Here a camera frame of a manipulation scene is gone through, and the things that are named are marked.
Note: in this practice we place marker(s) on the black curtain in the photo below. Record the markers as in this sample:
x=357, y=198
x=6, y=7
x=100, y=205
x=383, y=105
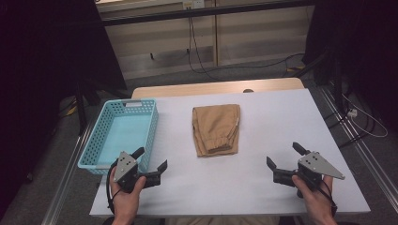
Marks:
x=37, y=62
x=369, y=47

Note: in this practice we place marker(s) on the wooden table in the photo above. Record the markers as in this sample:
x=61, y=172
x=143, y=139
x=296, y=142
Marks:
x=203, y=87

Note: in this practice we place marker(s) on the aluminium floor rail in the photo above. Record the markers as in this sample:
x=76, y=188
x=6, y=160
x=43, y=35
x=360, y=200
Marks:
x=369, y=159
x=62, y=184

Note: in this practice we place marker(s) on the white table cover sheet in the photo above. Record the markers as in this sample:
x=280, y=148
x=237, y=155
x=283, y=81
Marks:
x=266, y=125

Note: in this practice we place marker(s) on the black horizontal bar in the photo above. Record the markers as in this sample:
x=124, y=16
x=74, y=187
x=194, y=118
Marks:
x=203, y=12

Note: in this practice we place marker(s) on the person's right hand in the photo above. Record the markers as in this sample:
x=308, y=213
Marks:
x=317, y=203

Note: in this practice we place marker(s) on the black metal stand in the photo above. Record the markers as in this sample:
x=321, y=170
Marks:
x=337, y=87
x=82, y=109

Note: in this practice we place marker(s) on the white plug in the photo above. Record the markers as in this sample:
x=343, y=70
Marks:
x=352, y=112

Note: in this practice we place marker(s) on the white wall socket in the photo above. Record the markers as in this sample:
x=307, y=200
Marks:
x=194, y=3

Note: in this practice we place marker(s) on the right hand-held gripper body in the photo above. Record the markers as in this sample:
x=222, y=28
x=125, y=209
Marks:
x=316, y=165

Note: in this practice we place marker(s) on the person's left hand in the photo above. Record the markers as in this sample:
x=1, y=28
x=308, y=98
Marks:
x=125, y=203

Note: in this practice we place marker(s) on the light blue plastic basket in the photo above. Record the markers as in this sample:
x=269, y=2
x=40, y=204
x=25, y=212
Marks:
x=125, y=131

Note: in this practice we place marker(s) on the tan pants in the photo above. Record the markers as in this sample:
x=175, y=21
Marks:
x=216, y=129

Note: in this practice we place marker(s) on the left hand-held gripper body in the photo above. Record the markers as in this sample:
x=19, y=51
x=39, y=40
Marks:
x=125, y=165

